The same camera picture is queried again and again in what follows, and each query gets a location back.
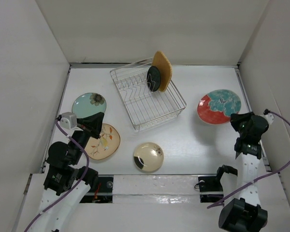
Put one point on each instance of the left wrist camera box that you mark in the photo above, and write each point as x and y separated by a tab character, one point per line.
68	120

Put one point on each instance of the red and teal plate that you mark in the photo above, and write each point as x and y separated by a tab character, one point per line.
216	107

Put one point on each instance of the beige bird painted plate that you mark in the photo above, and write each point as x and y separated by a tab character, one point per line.
106	145

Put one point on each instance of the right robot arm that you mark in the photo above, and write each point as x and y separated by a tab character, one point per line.
242	211

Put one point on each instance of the teal flower plate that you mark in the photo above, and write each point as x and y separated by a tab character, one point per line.
89	104

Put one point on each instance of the orange woven square plate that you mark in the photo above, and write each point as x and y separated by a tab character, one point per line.
165	68

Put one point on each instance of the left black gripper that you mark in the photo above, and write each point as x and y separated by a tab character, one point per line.
92	124

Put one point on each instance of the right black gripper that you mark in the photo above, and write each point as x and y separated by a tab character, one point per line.
235	118

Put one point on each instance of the cream bowl with black marks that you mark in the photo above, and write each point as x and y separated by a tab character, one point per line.
148	157

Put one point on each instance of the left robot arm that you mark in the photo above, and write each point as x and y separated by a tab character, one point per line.
69	176

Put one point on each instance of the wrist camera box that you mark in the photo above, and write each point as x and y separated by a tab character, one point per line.
68	120
268	116

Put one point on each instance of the small black plate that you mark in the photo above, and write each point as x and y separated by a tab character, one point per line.
153	78

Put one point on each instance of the metal base rail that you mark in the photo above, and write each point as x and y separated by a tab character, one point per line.
162	189

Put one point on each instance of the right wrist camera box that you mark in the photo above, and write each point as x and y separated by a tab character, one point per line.
268	116

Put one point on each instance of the silver wire dish rack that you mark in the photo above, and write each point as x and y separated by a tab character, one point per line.
144	107

